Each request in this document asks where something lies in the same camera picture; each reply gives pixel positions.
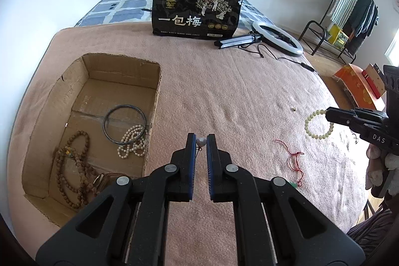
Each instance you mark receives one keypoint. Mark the black snack bag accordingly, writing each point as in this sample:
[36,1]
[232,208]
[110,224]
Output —
[187,19]

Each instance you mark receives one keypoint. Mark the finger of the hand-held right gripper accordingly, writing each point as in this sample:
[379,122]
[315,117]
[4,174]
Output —
[346,122]
[349,113]

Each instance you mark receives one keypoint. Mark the dark hanging clothes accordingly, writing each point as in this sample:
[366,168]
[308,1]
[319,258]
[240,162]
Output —
[361,16]

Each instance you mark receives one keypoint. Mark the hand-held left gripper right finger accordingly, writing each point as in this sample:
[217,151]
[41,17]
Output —
[209,166]

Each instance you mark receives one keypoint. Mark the black metal clothes rack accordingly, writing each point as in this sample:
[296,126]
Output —
[307,27]

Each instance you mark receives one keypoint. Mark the window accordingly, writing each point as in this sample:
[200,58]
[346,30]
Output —
[393,49]

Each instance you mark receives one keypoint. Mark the yellow crate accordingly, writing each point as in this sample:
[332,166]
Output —
[338,35]

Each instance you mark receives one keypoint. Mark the folded black tripod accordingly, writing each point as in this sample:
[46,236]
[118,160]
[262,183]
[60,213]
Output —
[233,41]

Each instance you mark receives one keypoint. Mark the blue plaid mattress sheet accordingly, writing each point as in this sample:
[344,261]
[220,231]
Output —
[118,4]

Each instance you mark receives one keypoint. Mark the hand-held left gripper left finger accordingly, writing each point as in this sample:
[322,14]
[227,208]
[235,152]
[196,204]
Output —
[191,166]

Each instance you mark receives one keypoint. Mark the tan cardboard box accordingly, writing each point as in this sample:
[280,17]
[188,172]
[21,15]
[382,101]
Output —
[375,79]

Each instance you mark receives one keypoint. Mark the dark metal bangle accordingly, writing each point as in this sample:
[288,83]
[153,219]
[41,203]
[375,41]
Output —
[124,106]

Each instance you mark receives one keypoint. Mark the pink blanket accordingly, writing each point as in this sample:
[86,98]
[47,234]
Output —
[233,91]

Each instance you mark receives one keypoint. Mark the red flat box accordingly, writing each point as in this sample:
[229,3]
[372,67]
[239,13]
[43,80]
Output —
[372,86]

